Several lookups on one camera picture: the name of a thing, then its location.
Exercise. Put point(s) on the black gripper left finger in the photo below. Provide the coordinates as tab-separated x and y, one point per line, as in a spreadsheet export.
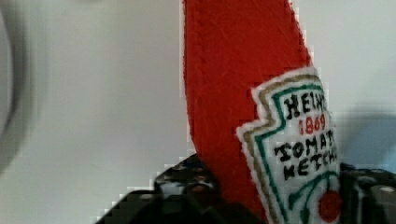
186	193

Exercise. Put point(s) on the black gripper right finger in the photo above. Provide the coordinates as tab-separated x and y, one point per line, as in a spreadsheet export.
368	195

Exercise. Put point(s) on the red felt ketchup bottle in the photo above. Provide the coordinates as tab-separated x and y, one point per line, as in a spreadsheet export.
257	111

